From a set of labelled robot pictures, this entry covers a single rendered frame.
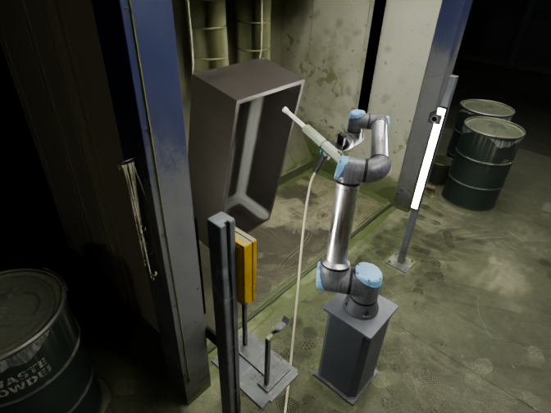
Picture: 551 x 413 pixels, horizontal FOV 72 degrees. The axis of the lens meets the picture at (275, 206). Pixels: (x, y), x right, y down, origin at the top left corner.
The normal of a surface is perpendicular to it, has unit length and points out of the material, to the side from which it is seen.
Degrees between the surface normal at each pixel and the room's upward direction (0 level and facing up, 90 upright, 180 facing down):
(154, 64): 90
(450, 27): 90
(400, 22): 90
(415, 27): 90
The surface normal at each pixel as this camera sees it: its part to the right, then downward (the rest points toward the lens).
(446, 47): -0.67, 0.39
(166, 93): 0.74, 0.40
